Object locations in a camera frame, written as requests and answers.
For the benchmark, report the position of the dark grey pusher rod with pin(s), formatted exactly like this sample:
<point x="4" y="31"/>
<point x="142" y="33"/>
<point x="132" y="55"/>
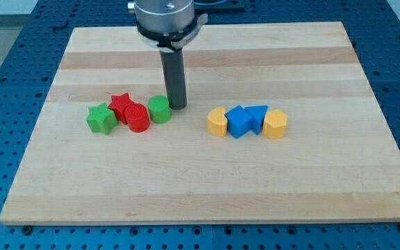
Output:
<point x="174" y="76"/>

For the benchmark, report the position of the red star block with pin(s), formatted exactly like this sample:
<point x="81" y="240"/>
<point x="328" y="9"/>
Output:
<point x="118" y="104"/>

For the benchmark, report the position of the green star block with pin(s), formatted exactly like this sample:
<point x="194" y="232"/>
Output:
<point x="101" y="119"/>

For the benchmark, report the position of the green cylinder block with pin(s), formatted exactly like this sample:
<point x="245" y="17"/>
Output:
<point x="159" y="110"/>

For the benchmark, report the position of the red cylinder block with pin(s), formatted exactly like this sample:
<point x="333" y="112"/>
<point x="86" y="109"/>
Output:
<point x="137" y="117"/>

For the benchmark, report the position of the yellow half-moon block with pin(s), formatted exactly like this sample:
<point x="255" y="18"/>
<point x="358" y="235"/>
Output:
<point x="217" y="122"/>

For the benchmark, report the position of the blue cube block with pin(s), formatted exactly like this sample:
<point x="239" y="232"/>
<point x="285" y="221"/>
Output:
<point x="239" y="121"/>

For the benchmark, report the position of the blue triangle block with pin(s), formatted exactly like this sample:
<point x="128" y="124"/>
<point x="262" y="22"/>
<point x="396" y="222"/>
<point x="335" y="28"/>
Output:
<point x="258" y="115"/>

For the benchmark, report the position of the yellow hexagon block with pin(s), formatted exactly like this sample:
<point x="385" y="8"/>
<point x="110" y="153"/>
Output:
<point x="274" y="124"/>

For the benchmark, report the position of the light wooden board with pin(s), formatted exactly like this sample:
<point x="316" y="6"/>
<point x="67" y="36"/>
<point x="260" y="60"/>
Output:
<point x="337" y="161"/>

